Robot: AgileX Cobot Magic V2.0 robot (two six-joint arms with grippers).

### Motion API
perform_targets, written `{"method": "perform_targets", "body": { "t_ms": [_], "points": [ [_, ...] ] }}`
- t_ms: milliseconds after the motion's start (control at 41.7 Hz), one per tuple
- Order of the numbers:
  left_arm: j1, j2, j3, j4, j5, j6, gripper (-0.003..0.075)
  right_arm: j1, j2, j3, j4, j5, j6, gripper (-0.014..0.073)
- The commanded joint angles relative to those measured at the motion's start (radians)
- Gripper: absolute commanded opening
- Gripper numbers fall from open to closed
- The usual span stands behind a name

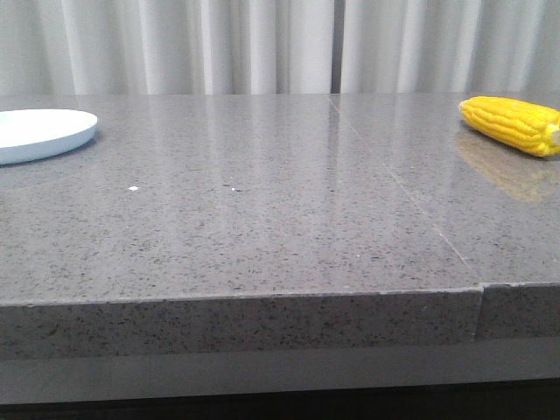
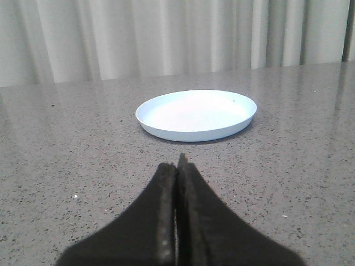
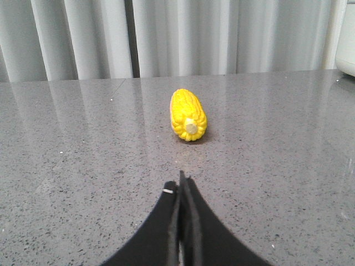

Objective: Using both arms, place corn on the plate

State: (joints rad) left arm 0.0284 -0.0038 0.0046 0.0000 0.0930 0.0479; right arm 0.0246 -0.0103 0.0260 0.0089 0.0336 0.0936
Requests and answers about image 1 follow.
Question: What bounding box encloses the light blue round plate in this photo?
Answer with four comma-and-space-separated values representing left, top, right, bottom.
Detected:
1, 108, 98, 165

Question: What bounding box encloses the yellow corn cob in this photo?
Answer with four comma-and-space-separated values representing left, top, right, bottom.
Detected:
458, 96, 559, 158

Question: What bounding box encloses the white pleated curtain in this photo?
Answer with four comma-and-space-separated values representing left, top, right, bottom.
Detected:
1, 1, 559, 95

